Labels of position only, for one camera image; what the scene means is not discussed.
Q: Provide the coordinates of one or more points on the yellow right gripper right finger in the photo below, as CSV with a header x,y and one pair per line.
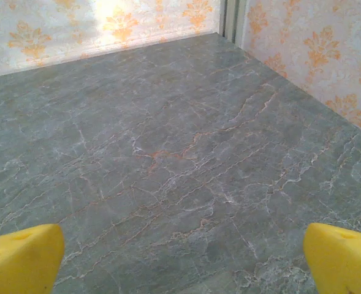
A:
x,y
342,263

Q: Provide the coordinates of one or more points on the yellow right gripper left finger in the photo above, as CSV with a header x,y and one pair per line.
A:
x,y
21,260

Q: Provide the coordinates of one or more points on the aluminium frame corner post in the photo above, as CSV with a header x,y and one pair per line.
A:
x,y
233,18

